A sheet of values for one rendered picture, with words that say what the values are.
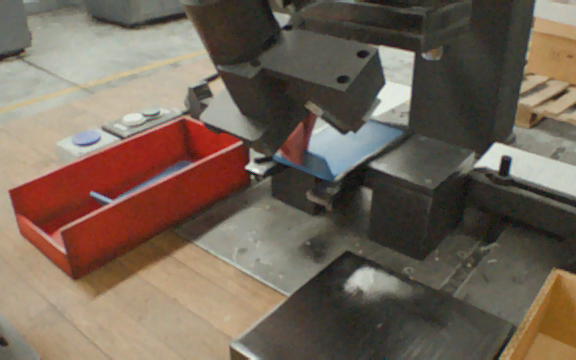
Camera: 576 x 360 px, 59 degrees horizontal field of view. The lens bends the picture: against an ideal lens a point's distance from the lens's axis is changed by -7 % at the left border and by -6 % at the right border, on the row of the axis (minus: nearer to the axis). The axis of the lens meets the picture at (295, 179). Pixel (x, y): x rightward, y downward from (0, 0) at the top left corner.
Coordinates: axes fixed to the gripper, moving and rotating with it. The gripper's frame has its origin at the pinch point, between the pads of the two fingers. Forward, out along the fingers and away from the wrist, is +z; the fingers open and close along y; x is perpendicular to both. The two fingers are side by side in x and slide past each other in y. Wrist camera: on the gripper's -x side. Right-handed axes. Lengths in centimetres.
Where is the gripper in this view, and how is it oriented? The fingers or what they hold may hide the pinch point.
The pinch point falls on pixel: (295, 154)
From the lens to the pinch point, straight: 50.4
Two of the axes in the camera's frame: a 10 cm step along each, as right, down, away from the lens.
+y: 5.6, -7.4, 3.6
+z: 2.8, 5.8, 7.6
